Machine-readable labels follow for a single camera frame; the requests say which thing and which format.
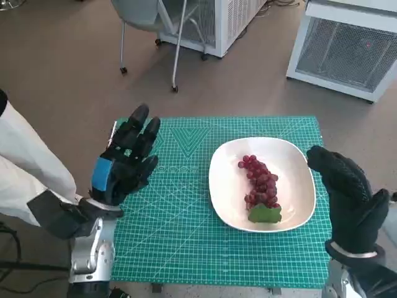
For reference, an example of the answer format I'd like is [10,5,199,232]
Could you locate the white mesh cabinet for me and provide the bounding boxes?
[285,0,397,105]
[154,0,267,61]

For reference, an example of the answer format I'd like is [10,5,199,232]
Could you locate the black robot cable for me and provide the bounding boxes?
[0,220,71,294]

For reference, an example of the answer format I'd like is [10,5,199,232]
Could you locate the person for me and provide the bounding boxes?
[381,201,397,246]

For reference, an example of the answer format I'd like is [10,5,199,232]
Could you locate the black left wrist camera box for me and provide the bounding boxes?
[26,189,94,240]

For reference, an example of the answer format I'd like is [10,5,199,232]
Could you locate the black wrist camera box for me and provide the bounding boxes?
[26,189,94,240]
[347,254,397,298]

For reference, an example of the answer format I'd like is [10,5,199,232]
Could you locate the green cutting mat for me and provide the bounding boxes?
[109,115,332,282]

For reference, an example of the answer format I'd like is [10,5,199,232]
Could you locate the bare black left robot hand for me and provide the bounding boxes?
[88,104,162,207]

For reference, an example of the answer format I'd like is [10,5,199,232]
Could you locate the grey chair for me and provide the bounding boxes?
[110,0,209,93]

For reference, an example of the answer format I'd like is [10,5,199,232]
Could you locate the red toy grape bunch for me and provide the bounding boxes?
[237,154,283,224]

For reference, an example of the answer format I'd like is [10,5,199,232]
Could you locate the white square plate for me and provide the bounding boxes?
[208,137,317,233]

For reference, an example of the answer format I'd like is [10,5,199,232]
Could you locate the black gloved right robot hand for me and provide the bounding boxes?
[306,145,390,256]

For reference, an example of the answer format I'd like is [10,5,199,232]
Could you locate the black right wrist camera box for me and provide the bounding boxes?
[347,254,397,298]

